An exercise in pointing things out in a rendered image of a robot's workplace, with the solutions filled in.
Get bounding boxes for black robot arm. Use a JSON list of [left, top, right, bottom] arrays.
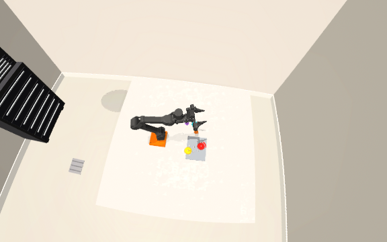
[[130, 108, 195, 141]]

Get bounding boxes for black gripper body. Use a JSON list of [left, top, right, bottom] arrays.
[[183, 104, 198, 131]]

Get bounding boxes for red gear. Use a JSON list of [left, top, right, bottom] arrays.
[[197, 143, 205, 150]]

